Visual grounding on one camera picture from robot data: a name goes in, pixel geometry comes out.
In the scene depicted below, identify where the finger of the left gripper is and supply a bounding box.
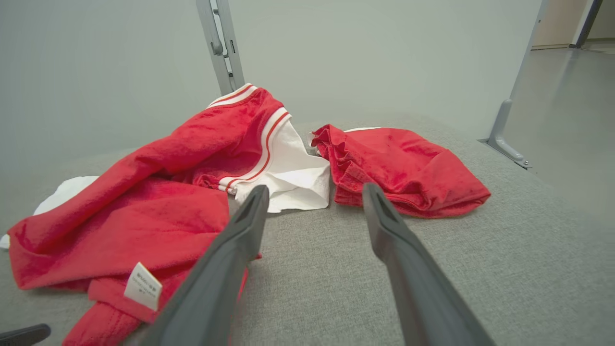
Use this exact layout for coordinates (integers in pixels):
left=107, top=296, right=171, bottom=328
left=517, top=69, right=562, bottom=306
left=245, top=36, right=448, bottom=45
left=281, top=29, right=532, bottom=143
left=0, top=323, right=52, bottom=346

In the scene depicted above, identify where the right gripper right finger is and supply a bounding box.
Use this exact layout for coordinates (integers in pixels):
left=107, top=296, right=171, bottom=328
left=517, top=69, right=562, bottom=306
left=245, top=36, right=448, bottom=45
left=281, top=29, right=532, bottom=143
left=363, top=182, right=496, bottom=346

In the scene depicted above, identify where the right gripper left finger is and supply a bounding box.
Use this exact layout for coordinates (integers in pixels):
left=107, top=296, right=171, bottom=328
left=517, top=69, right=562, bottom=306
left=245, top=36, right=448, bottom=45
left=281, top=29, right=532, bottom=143
left=137, top=185, right=270, bottom=346

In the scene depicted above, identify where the red white basketball jersey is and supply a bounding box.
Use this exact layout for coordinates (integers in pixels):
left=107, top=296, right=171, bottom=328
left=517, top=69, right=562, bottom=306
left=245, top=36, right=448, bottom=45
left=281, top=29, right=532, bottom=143
left=0, top=83, right=332, bottom=346

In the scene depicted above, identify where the red shorts white trim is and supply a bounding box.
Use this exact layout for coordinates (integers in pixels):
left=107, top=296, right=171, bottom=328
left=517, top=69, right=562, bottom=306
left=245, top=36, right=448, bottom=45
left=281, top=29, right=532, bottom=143
left=310, top=124, right=492, bottom=220

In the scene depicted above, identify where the grey metal post with foot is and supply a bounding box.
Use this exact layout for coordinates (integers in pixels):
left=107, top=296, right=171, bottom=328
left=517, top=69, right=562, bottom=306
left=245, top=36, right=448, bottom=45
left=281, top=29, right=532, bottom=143
left=480, top=0, right=551, bottom=170

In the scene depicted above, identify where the grey metal post double profile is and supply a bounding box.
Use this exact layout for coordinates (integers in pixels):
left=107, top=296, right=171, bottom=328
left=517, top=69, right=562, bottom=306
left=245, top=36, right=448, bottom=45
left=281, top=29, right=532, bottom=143
left=196, top=0, right=246, bottom=96

